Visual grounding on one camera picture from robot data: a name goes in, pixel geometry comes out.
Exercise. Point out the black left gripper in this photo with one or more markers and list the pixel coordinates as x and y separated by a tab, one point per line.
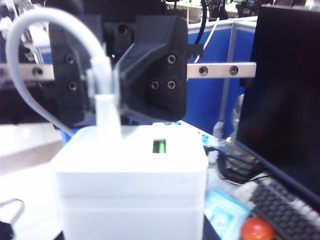
220	70

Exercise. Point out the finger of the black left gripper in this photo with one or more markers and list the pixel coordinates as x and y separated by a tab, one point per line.
67	105

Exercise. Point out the white charging base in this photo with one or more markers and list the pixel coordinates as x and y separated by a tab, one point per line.
130	187

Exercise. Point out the black computer monitor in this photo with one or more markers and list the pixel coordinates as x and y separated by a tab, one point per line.
287	87

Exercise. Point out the light blue wet wipes pack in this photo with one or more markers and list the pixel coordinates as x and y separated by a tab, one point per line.
225	215

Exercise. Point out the orange fruit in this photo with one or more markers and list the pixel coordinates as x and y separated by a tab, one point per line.
257	230

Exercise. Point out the white grey mechanical keyboard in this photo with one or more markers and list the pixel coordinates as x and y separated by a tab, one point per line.
282	207

